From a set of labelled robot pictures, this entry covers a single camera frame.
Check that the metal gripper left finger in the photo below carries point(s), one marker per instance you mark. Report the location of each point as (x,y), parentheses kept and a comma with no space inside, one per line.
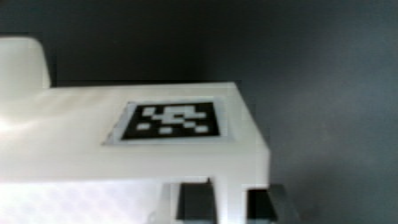
(195,203)

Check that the white front drawer tray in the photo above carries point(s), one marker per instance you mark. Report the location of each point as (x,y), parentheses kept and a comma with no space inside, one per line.
(103,145)

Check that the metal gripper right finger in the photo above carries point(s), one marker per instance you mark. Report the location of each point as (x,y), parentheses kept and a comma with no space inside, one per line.
(270,209)

